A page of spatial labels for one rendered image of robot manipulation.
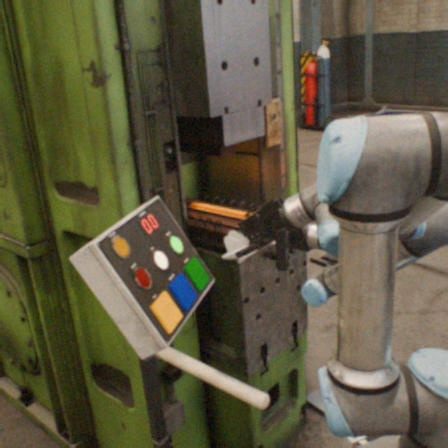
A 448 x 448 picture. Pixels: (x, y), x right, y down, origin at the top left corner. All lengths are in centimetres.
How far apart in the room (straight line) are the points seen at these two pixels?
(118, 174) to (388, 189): 95
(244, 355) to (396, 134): 124
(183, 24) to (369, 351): 108
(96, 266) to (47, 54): 87
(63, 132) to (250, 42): 67
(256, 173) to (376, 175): 133
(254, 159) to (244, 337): 68
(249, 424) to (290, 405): 28
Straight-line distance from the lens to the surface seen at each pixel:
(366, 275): 77
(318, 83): 901
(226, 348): 190
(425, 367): 93
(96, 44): 147
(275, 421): 216
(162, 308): 117
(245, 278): 168
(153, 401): 149
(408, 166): 71
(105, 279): 113
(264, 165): 198
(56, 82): 178
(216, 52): 156
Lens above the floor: 158
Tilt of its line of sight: 21 degrees down
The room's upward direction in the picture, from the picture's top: 5 degrees counter-clockwise
